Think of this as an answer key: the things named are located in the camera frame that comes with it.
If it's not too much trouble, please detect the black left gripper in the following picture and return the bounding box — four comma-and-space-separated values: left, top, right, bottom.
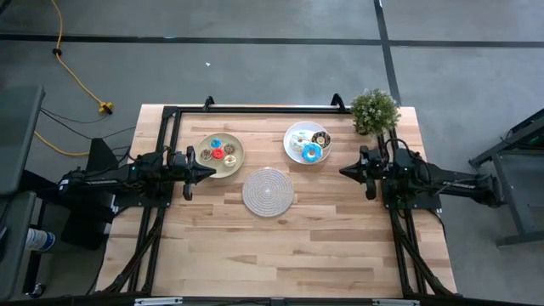
173, 146, 217, 201

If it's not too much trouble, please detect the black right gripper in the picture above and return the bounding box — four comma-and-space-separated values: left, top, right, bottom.
338, 145, 386, 201

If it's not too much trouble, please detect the large chocolate-iced donut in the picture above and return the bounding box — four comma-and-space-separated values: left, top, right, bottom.
311, 130, 332, 150

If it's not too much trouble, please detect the large blue-iced donut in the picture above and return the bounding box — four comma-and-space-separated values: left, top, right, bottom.
301, 142, 324, 164

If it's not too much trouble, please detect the white round plate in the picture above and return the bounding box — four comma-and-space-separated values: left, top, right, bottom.
283, 121, 333, 166

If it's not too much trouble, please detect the large white-iced donut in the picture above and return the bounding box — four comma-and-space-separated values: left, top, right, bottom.
289, 130, 311, 152

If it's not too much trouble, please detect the beige round plate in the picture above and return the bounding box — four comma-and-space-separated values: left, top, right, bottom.
195, 132, 246, 179

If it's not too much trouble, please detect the green potted plant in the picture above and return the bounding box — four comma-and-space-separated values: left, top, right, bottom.
350, 88, 402, 136

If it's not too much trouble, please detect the round woven placemat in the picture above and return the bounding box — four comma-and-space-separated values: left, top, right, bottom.
241, 167, 295, 218

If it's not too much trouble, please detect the black equipment stand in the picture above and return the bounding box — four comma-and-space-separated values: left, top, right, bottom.
61, 138, 121, 251

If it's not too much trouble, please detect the dark metal cart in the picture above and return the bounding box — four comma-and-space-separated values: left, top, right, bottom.
468, 108, 544, 247

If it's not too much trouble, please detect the white and blue bottle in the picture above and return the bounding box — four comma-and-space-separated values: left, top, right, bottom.
25, 228, 56, 252

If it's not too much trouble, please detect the grey desk panel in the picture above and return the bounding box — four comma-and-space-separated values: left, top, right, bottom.
0, 190, 38, 301
0, 86, 46, 196

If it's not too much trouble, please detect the black caster wheel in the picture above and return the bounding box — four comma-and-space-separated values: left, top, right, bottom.
25, 281, 47, 298

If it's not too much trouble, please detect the black aluminium frame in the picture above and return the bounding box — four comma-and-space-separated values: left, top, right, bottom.
96, 93, 458, 306

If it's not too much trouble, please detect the yellow extension cable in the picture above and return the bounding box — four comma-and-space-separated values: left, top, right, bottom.
33, 0, 115, 157

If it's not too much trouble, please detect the silver metal bracket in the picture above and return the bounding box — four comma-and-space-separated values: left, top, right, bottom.
133, 297, 184, 306
371, 298, 421, 306

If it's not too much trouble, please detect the thin black cable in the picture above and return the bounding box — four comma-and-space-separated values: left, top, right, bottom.
40, 108, 137, 141

